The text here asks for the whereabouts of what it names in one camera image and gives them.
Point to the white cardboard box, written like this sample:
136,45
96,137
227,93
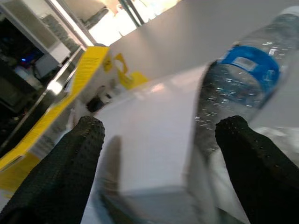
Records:
151,130

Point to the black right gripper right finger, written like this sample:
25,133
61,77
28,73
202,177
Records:
259,168

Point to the yellow and white carton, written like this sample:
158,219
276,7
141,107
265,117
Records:
77,93

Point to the white shelf unit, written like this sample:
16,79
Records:
28,53

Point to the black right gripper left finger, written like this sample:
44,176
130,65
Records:
53,172

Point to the clear blue-label plastic bottle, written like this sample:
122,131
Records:
243,86

